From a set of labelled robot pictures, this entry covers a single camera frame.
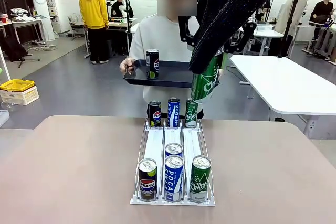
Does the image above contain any grey lab workbench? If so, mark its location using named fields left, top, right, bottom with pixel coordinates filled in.
left=109, top=18, right=139, bottom=56

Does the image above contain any person in grey shirt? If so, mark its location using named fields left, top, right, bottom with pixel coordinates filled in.
left=129, top=0, right=226, bottom=120

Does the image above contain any white plastic crate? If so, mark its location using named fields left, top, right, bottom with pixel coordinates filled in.
left=0, top=86, right=40, bottom=106

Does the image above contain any person in beige jacket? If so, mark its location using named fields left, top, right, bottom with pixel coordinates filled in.
left=275, top=0, right=308, bottom=57

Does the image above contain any person in yellow hoodie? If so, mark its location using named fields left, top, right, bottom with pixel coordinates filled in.
left=78, top=0, right=110, bottom=65

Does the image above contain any green Chilsung cider can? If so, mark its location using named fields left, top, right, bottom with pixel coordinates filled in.
left=190, top=155, right=212, bottom=204
left=185, top=98, right=198, bottom=129
left=190, top=47, right=225, bottom=104

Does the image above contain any white wire can dispenser rack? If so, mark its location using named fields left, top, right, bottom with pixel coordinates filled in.
left=130, top=118, right=216, bottom=206

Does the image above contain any white side table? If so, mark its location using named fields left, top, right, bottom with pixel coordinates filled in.
left=0, top=16, right=53, bottom=47

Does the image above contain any person's right hand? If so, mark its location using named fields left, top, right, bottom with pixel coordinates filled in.
left=119, top=57, right=136, bottom=76

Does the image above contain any blue Pocari Sweat can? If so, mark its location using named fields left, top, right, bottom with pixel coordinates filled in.
left=167, top=97, right=181, bottom=129
left=164, top=155, right=184, bottom=203
left=164, top=142, right=183, bottom=158

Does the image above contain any large white table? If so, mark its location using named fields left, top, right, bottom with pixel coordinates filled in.
left=228, top=55, right=336, bottom=116

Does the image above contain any black camera tripod stand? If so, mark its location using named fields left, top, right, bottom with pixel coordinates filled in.
left=277, top=0, right=302, bottom=58

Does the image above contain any seated person in black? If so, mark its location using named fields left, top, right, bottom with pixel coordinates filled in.
left=312, top=0, right=335, bottom=25

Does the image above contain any black Pepsi can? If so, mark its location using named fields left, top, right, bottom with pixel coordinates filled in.
left=145, top=48, right=160, bottom=80
left=138, top=158, right=158, bottom=202
left=148, top=100, right=162, bottom=127

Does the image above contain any black serving tray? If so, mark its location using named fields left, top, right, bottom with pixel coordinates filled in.
left=122, top=60, right=221, bottom=89

